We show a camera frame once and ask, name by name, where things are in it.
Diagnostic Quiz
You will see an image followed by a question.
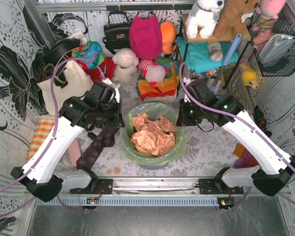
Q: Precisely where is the green trash bag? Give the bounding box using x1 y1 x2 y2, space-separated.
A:
120 102 187 165

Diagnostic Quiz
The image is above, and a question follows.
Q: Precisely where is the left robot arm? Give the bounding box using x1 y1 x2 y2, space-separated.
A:
11 79 125 202

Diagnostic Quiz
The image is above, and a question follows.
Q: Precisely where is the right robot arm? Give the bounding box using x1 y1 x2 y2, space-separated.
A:
177 78 295 196

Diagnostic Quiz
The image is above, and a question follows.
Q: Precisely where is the cream canvas tote bag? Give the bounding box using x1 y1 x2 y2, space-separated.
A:
36 59 94 116

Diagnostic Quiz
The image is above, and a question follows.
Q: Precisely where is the blue trash bin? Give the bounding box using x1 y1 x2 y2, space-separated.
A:
136 161 172 170

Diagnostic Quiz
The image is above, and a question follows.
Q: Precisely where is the magenta knit bag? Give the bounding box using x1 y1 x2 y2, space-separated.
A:
129 15 162 60

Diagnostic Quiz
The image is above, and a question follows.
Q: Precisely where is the brown floral necktie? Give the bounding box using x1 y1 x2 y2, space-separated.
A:
76 127 119 170

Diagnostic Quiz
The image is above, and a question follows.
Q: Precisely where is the rainbow striped cloth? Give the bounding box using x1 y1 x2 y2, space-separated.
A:
137 57 179 100

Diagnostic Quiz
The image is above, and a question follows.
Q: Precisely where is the red cloth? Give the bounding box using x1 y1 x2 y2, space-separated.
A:
85 58 116 82

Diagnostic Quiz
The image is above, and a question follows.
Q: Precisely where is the white fluffy plush toy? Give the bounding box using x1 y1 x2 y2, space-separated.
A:
112 48 139 82

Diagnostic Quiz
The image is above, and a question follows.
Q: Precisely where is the pink fuzzy sock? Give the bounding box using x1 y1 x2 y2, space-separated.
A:
67 139 82 167

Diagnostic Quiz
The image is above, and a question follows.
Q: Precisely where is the pink pig plush toy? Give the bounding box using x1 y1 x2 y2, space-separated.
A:
138 59 169 86

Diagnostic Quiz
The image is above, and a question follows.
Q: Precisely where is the colorful silk scarf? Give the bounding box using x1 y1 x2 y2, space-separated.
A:
72 41 105 70

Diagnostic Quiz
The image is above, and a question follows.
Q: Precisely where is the orange checkered towel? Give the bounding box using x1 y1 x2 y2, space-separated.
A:
27 115 55 161

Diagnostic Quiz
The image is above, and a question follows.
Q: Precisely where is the teal folded cloth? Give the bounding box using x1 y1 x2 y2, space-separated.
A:
175 37 239 73

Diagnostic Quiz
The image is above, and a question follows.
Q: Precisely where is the yellow duck plush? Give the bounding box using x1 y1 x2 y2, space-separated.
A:
238 60 257 89

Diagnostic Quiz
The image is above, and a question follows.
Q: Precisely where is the purple orange sock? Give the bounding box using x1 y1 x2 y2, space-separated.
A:
233 143 259 169

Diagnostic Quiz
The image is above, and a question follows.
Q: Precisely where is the black leather handbag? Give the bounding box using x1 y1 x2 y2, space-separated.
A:
102 11 131 55

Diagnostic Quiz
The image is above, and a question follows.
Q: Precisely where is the orange plush toy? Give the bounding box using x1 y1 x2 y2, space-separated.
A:
160 21 177 54

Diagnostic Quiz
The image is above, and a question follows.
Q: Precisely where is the white dog plush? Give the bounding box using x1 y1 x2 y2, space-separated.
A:
186 0 224 39

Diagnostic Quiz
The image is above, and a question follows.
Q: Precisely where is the brown bear plush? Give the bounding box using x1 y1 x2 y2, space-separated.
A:
213 0 260 38

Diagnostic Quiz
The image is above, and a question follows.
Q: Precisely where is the silver foil pouch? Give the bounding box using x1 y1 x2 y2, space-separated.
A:
259 34 295 64

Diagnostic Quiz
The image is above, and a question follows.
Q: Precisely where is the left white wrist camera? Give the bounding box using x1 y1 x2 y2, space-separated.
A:
102 78 120 103

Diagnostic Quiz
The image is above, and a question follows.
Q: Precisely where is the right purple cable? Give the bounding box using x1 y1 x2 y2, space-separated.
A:
178 61 295 212

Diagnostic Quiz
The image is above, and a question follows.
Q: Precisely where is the purple cable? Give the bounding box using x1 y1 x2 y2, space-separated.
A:
178 61 295 212
0 58 109 219

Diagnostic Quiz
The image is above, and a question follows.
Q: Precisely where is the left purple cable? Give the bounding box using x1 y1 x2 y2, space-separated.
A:
0 58 109 219

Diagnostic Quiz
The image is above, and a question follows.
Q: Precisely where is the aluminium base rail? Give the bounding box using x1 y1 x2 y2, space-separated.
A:
56 176 291 197

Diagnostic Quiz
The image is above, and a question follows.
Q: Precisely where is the black wire basket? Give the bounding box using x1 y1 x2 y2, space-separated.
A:
247 12 295 77

